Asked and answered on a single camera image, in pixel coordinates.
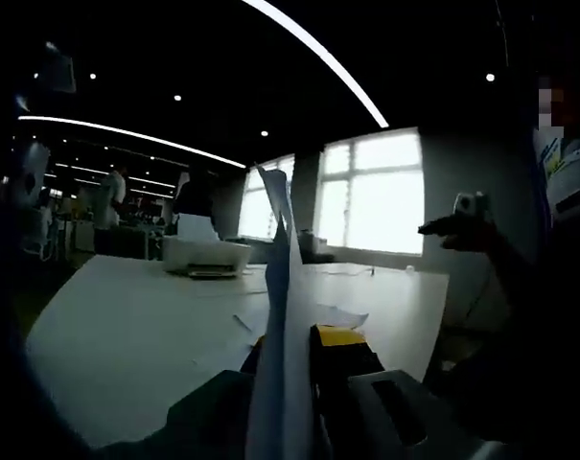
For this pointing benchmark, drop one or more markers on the white worn device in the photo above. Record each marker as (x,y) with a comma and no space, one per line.
(574,187)

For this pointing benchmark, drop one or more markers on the white office chair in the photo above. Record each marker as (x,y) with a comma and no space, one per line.
(35,235)

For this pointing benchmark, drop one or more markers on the white printer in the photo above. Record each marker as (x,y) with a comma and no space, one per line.
(203,251)

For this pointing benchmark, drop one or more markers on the long ceiling light strip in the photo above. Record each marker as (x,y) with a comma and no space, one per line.
(340,69)

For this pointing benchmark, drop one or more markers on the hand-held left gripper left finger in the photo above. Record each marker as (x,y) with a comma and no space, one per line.
(208,417)

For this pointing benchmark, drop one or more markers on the ceiling air conditioner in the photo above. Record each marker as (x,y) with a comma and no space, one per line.
(62,72)

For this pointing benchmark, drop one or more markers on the curved ceiling light strip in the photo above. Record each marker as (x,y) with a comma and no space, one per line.
(126,135)

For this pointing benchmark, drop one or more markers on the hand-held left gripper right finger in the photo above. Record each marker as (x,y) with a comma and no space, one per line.
(366,412)

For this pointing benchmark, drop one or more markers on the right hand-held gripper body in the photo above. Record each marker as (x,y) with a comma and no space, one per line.
(471,208)

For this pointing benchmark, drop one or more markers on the person in dark clothes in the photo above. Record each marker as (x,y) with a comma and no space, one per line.
(534,335)

